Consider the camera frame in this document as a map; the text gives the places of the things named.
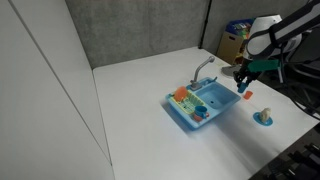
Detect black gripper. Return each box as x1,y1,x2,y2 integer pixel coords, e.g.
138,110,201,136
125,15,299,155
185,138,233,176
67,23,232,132
233,59,260,88

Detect small blue cup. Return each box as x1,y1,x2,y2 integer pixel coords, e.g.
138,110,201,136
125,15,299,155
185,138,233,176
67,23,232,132
238,83,247,93

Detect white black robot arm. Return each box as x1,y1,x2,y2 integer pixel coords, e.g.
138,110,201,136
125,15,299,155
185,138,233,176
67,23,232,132
234,0,320,89

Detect small orange cup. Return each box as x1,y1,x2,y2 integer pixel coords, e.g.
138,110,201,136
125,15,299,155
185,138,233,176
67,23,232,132
243,91,253,100

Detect blue toy sink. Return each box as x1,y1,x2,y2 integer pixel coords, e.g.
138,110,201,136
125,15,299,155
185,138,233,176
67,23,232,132
170,77,240,130

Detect wooden toy storage shelf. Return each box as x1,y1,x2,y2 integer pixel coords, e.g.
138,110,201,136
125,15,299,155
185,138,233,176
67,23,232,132
217,18,254,65

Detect cream toy food piece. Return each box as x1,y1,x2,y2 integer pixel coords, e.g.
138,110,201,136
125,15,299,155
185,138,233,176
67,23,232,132
259,108,271,123

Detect blue toy plate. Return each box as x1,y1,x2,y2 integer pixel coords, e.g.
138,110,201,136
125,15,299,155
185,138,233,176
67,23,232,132
253,112,273,126

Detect grey toy faucet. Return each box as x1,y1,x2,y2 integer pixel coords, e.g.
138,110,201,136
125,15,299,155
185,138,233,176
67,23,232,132
190,56,215,91

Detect blue toy mug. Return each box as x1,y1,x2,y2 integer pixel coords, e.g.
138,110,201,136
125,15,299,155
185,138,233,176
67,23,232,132
194,106,209,119

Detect yellow green dish rack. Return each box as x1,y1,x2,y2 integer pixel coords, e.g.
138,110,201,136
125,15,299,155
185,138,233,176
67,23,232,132
166,91,205,115

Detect black office chair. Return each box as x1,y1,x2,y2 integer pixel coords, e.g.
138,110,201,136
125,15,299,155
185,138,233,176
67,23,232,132
280,29,320,116

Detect black vertical pole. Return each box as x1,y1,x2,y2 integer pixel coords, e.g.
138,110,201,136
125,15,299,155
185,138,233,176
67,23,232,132
198,0,213,49

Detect small orange toy bowl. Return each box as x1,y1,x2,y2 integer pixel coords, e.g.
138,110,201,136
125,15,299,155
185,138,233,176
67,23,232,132
193,114,203,122

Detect orange toy plate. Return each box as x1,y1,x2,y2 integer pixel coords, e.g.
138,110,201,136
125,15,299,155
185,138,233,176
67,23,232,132
174,86,188,102

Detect black equipment at table edge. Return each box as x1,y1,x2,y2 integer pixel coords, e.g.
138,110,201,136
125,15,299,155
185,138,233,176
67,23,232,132
261,143,320,180

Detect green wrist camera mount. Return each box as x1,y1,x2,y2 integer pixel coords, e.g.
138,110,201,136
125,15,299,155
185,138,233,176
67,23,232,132
248,59,279,72

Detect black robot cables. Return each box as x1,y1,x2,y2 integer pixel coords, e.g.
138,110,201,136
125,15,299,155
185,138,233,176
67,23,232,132
279,43,320,118

